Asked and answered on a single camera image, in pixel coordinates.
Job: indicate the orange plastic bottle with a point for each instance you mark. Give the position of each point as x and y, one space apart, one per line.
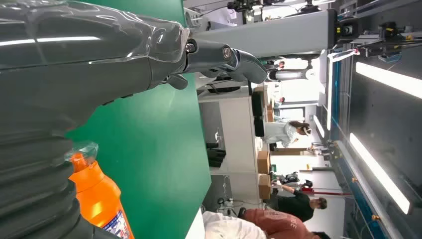
95 198

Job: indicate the black monitor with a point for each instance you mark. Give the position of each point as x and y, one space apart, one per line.
259 127
257 104

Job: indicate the white desk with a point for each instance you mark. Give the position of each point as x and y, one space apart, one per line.
197 231

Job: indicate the green table mat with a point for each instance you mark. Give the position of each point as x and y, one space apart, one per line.
148 148

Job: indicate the cardboard box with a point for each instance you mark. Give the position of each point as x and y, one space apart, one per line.
263 162
264 186

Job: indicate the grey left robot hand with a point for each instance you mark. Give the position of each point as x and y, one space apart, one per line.
82 56

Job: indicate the white cabinet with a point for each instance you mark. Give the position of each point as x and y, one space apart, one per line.
237 138

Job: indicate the long ceiling light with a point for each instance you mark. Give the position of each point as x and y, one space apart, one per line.
379 171

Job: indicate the person with headset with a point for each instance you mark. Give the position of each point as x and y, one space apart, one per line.
280 132

